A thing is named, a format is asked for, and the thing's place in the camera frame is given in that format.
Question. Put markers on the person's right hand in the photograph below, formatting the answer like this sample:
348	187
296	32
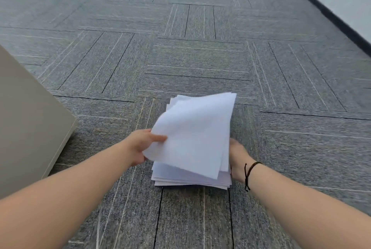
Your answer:
237	159

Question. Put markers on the person's left hand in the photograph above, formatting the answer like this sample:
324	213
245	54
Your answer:
139	144

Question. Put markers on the single white paper sheet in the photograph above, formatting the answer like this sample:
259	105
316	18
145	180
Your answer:
197	130

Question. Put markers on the person's left forearm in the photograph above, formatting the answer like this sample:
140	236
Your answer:
58	208

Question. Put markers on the person's right forearm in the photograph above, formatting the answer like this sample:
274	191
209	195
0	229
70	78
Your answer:
304	217

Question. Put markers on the beige wooden desk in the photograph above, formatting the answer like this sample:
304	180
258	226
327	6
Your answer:
26	127

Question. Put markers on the black baseboard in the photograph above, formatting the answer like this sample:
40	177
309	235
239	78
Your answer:
324	7

